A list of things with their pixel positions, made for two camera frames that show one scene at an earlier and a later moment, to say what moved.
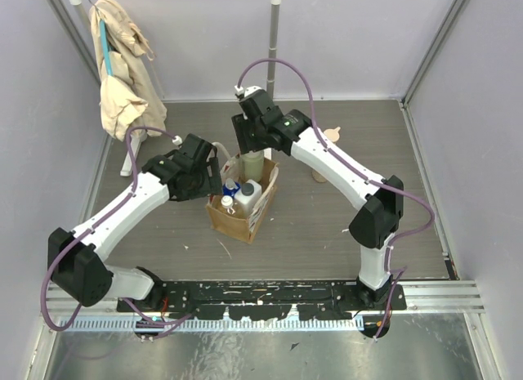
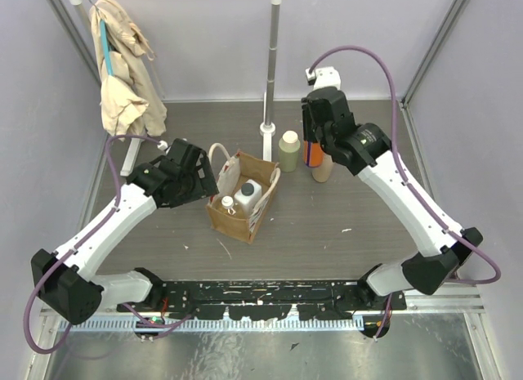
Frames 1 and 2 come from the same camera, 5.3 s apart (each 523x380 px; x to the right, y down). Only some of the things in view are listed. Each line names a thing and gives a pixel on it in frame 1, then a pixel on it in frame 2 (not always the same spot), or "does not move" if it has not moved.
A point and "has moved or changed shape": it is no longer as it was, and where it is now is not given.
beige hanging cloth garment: (131, 99) does not move
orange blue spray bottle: (230, 187) has moved or changed shape
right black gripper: (241, 123) → (307, 132)
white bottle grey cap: (247, 197) does not move
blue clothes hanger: (106, 48) does not move
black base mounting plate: (283, 299) does not move
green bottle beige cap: (252, 166) → (288, 147)
